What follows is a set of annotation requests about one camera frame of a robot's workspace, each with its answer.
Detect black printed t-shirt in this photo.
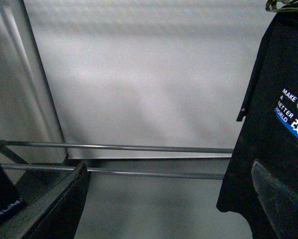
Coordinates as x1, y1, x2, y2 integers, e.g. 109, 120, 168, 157
216, 12, 298, 239

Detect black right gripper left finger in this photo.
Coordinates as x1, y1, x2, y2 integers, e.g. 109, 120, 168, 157
0, 164, 90, 239

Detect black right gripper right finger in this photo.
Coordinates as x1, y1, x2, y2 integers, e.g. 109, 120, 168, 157
251, 161, 298, 239

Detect metal rack rod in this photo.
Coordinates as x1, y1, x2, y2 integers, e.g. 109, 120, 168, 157
1, 164, 224, 180
1, 140, 234, 154

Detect upper metal rack rod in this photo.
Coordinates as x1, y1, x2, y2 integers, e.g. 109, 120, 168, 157
1, 140, 234, 154

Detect metal clothes hanger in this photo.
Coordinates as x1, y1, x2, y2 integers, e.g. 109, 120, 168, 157
265, 0, 298, 13

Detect lower metal rack rod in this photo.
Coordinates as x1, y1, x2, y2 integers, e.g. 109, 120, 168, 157
1, 164, 224, 180

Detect diagonal metal rack brace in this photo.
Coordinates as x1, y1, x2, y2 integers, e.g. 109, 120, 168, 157
0, 139, 28, 164

